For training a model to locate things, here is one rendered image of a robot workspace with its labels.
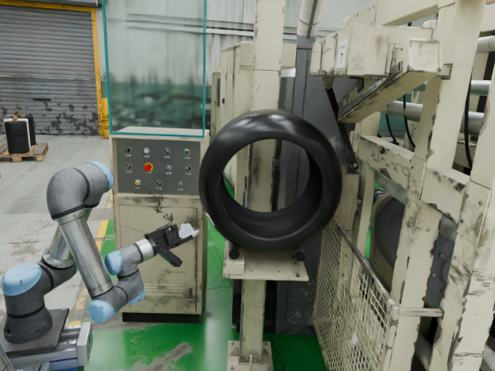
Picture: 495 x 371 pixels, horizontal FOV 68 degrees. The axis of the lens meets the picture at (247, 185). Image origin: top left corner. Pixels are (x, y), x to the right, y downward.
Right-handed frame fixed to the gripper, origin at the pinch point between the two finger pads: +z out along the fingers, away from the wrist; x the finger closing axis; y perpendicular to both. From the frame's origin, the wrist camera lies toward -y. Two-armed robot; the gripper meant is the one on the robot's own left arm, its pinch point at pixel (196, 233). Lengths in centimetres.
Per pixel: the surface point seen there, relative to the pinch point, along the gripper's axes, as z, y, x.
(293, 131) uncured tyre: 36, 28, -31
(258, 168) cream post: 49, 15, 11
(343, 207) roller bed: 74, -15, -14
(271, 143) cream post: 55, 25, 3
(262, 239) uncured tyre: 22.2, -11.1, -11.3
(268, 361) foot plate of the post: 44, -98, 45
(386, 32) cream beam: 40, 48, -73
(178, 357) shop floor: 6, -82, 78
